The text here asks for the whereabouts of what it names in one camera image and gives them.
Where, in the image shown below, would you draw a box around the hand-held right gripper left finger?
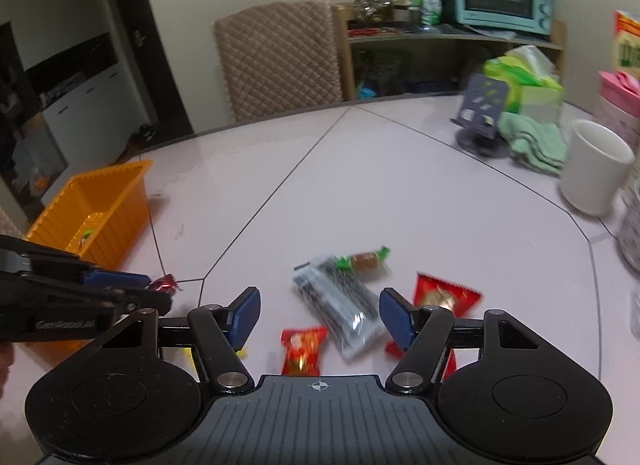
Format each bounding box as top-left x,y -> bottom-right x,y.
70,286 -> 263,396

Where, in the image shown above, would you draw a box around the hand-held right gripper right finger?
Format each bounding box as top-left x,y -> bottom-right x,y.
377,286 -> 572,396

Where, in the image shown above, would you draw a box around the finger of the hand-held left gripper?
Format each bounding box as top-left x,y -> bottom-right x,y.
20,277 -> 173,317
0,235 -> 151,292

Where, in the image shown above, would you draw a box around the dark red candy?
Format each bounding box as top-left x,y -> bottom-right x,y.
147,272 -> 178,296

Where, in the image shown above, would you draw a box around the yellow candy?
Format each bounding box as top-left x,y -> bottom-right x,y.
184,344 -> 250,360

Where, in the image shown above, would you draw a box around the red packet with gold centre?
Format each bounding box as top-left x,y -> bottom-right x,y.
384,272 -> 485,378

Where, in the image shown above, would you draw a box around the clear black snack packet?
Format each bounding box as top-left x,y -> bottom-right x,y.
291,255 -> 387,361

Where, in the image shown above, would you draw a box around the green brown candy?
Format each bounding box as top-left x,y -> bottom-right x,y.
335,245 -> 392,277

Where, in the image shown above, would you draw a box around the red cartoon snack packet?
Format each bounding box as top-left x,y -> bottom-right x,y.
280,326 -> 329,377

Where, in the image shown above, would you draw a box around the orange plastic tray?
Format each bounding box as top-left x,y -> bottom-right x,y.
24,160 -> 155,353

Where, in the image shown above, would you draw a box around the beige quilted chair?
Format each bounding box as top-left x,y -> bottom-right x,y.
0,205 -> 28,241
212,1 -> 346,123

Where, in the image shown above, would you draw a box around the dark shoes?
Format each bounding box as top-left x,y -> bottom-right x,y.
127,125 -> 161,148

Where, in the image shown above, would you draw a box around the white cabinet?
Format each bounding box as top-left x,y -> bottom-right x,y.
0,0 -> 158,210

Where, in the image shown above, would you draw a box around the light green cloth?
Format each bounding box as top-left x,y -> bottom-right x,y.
497,111 -> 568,176

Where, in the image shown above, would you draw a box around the grey phone stand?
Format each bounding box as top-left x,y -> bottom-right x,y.
448,72 -> 512,158

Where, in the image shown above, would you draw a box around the dark wooden door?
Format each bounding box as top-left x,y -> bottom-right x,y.
97,0 -> 195,138

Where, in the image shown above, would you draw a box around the plain white cup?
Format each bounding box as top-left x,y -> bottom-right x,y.
557,120 -> 636,217

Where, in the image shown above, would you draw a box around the printed white mug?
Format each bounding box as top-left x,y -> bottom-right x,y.
617,180 -> 640,273

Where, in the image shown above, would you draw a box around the wooden shelf unit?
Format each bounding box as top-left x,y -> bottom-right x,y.
332,2 -> 568,100

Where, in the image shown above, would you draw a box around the green tissue pack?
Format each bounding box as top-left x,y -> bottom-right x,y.
482,45 -> 566,126

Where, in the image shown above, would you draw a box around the pink tumbler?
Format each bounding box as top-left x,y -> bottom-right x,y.
596,70 -> 640,156

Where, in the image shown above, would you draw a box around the yellow green snack box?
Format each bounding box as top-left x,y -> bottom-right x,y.
612,9 -> 640,80

